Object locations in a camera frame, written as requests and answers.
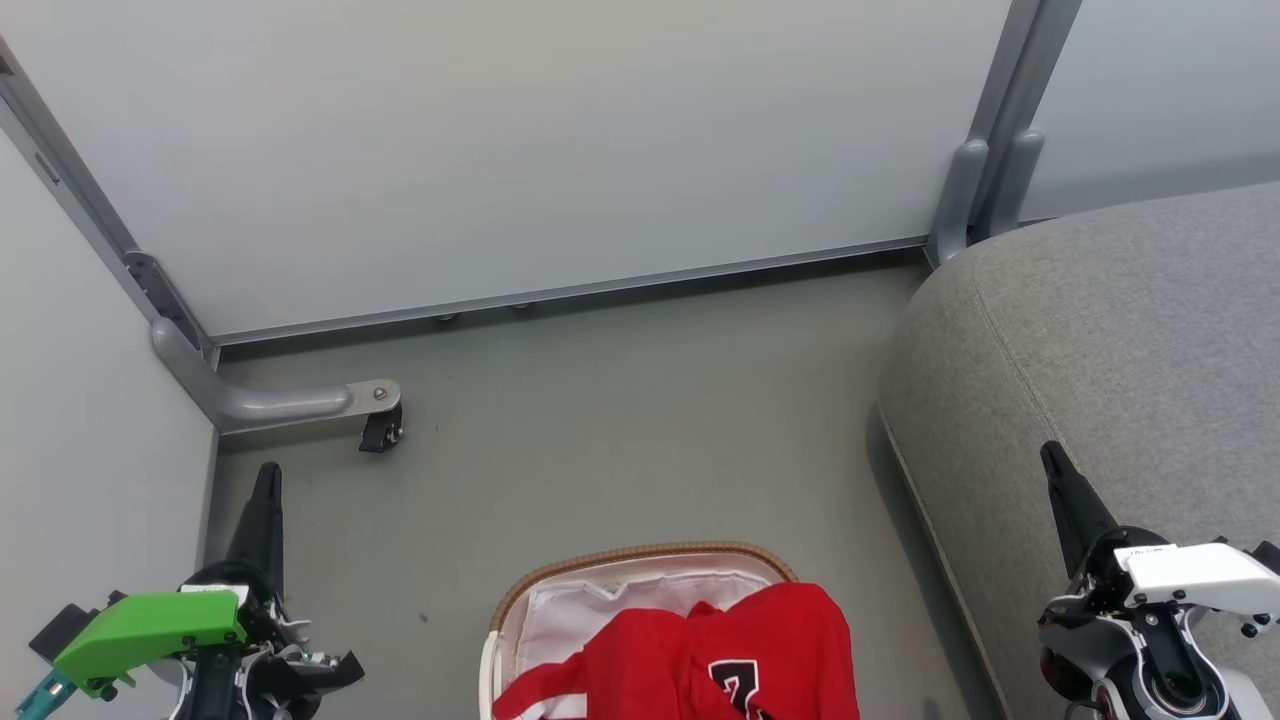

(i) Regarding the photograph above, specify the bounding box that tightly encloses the black caster wheel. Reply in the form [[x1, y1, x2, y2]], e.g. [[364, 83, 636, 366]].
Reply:
[[358, 404, 406, 455]]

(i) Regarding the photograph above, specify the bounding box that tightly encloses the grey fabric sofa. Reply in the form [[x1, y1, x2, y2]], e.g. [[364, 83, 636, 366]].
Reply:
[[877, 182, 1280, 720]]

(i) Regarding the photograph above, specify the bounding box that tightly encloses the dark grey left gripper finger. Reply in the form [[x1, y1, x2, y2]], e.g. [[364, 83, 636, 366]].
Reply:
[[225, 462, 286, 601]]

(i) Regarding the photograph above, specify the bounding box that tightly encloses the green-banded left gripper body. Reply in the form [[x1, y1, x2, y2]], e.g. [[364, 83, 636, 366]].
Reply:
[[52, 560, 301, 720]]

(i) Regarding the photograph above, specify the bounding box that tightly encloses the teal left cable connector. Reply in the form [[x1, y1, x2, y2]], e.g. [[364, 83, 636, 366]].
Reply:
[[14, 668, 79, 720]]

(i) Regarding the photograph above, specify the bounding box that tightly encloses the grey partition corner post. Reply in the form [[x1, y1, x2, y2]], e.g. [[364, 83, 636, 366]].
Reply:
[[0, 40, 219, 363]]

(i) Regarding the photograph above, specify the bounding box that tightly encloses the red numbered basketball jersey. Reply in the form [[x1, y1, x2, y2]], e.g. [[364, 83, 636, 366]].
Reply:
[[680, 582, 863, 720]]

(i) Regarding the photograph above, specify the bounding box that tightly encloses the wicker laundry basket white liner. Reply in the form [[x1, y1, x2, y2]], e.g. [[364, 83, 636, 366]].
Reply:
[[478, 541, 801, 720]]

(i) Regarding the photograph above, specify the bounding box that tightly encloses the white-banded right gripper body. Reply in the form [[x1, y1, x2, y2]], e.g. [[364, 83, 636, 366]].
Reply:
[[1075, 527, 1280, 623]]

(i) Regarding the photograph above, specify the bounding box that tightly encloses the grey rounded partition foot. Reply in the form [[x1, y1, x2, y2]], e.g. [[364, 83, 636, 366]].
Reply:
[[931, 138, 991, 268], [986, 129, 1047, 241]]

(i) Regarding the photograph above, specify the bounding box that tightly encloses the grey partition bottom rail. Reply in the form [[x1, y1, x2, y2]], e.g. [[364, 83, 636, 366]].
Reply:
[[210, 236, 933, 347]]

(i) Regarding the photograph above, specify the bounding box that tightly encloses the grey partition foot with plate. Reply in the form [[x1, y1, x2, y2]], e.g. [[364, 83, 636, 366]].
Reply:
[[150, 317, 404, 435]]

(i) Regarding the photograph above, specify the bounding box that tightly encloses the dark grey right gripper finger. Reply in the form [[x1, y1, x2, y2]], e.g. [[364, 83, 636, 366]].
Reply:
[[1040, 440, 1121, 581]]

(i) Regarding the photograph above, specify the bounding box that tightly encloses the grey partition upright post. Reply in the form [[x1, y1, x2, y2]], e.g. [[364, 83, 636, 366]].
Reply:
[[968, 0, 1083, 241]]

